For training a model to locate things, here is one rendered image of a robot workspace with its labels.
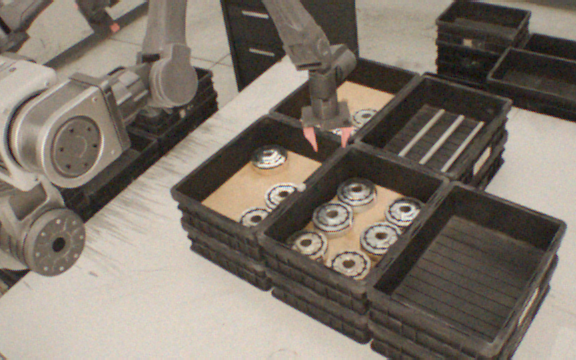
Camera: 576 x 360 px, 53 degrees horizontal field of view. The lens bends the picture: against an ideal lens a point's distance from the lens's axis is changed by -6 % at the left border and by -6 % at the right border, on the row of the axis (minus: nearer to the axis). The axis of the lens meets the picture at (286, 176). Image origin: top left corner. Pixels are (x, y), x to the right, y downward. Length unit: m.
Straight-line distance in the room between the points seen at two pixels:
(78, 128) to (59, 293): 0.97
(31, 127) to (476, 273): 1.00
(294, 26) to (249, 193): 0.61
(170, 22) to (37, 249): 0.50
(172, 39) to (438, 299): 0.80
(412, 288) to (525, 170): 0.68
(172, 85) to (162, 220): 0.95
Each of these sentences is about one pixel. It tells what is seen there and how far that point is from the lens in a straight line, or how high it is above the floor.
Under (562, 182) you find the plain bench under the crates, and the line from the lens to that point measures 1.91.
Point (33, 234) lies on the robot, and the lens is 1.21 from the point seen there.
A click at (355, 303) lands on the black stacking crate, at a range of 1.35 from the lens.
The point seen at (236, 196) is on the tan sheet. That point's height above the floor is 0.83.
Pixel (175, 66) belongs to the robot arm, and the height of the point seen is 1.47.
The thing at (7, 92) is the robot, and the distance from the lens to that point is 0.94.
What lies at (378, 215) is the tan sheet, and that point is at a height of 0.83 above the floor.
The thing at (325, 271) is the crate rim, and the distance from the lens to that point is 1.31.
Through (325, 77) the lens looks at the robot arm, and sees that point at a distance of 1.27.
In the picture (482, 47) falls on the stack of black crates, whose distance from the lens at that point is 2.98.
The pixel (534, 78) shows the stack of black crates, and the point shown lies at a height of 0.49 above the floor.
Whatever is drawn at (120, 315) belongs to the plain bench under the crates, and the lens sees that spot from 1.66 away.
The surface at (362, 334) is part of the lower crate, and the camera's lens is 1.44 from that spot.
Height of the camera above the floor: 1.91
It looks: 39 degrees down
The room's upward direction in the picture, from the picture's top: 10 degrees counter-clockwise
